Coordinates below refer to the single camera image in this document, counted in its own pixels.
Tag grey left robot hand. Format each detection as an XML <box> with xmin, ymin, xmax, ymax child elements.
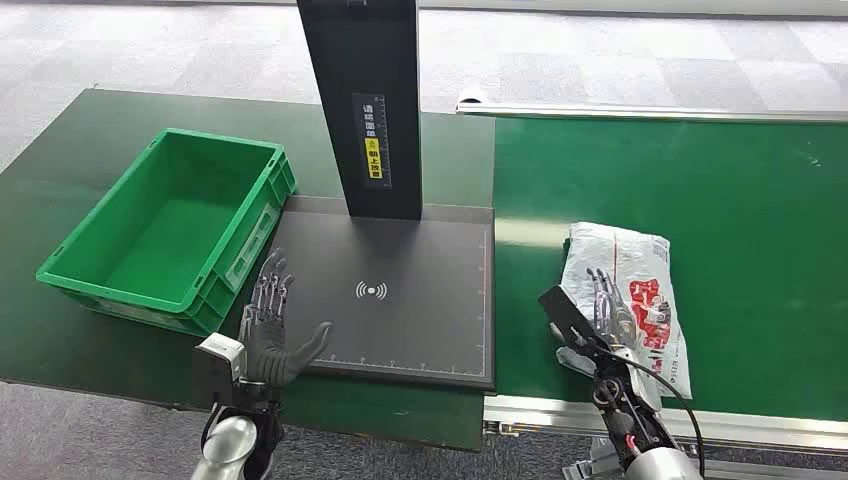
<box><xmin>238</xmin><ymin>248</ymin><xmax>334</xmax><ymax>387</ymax></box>

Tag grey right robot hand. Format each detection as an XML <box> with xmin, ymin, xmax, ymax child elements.
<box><xmin>556</xmin><ymin>266</ymin><xmax>664</xmax><ymax>412</ymax></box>

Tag grey printed courier package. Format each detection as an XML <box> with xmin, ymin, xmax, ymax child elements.
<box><xmin>556</xmin><ymin>221</ymin><xmax>694</xmax><ymax>400</ymax></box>

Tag black weighing platform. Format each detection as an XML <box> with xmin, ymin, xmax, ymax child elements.
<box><xmin>235</xmin><ymin>195</ymin><xmax>497</xmax><ymax>392</ymax></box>

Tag green plastic crate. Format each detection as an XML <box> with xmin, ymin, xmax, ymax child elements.
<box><xmin>36</xmin><ymin>127</ymin><xmax>297</xmax><ymax>338</ymax></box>

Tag green conveyor belt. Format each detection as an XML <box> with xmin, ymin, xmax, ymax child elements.
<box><xmin>493</xmin><ymin>115</ymin><xmax>848</xmax><ymax>422</ymax></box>

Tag black and yellow warning label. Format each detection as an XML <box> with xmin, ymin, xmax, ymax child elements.
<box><xmin>351</xmin><ymin>92</ymin><xmax>393</xmax><ymax>191</ymax></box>

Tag black scanner column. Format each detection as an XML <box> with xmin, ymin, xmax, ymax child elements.
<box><xmin>296</xmin><ymin>0</ymin><xmax>424</xmax><ymax>221</ymax></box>

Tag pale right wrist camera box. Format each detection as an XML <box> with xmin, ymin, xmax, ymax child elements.
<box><xmin>538</xmin><ymin>286</ymin><xmax>601</xmax><ymax>349</ymax></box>

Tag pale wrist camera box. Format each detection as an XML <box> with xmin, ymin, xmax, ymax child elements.
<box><xmin>192</xmin><ymin>333</ymin><xmax>248</xmax><ymax>405</ymax></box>
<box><xmin>538</xmin><ymin>286</ymin><xmax>601</xmax><ymax>349</ymax></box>

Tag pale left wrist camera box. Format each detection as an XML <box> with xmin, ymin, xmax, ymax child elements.
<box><xmin>192</xmin><ymin>333</ymin><xmax>248</xmax><ymax>405</ymax></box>

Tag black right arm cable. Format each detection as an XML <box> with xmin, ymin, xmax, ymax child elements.
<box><xmin>596</xmin><ymin>345</ymin><xmax>706</xmax><ymax>460</ymax></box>

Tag aluminium conveyor side rail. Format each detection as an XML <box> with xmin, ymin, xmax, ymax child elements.
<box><xmin>483</xmin><ymin>395</ymin><xmax>848</xmax><ymax>453</ymax></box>
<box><xmin>455</xmin><ymin>102</ymin><xmax>848</xmax><ymax>125</ymax></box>

